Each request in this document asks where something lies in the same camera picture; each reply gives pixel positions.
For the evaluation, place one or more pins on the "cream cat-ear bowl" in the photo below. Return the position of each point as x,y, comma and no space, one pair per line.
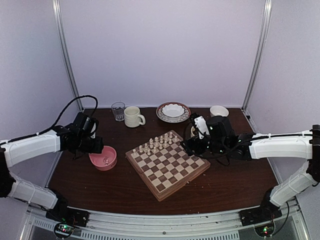
193,132

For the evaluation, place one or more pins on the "aluminium frame post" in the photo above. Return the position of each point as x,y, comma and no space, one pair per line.
63,43
264,30

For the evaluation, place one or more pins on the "white queen chess piece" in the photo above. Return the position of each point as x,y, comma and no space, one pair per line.
156,141

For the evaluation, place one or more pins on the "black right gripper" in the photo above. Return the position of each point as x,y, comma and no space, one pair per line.
195,141

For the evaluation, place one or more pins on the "white scalloped bowl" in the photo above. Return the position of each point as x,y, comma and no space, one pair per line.
173,110

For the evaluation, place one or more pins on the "pink cat-ear bowl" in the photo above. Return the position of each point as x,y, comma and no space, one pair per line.
98,160

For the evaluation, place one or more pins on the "left aluminium frame post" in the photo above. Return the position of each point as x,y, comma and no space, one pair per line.
63,43

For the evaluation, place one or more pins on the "aluminium front rail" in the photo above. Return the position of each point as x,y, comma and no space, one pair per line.
224,225

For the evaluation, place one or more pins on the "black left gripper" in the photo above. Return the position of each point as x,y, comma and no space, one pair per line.
98,147

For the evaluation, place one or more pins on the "clear drinking glass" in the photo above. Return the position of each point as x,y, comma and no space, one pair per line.
118,110

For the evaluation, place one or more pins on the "wooden chess board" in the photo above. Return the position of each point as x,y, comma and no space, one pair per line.
169,169

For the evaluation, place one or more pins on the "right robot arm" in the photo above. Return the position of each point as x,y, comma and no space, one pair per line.
217,136

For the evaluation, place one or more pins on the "cream ribbed mug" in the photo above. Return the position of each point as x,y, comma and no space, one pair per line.
133,117

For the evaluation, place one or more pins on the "white king chess piece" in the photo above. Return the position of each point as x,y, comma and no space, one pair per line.
151,143

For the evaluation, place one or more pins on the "right aluminium frame post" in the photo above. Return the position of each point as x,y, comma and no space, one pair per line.
264,30

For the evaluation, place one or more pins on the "patterned ceramic plate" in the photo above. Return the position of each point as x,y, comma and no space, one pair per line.
173,120

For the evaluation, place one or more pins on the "small white floral bowl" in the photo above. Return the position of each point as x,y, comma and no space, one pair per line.
218,110

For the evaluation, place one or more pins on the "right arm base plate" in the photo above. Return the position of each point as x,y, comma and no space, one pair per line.
258,215

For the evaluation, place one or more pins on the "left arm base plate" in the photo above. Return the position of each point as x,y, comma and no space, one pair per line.
70,216

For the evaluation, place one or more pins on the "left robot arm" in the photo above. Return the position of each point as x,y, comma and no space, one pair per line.
78,136

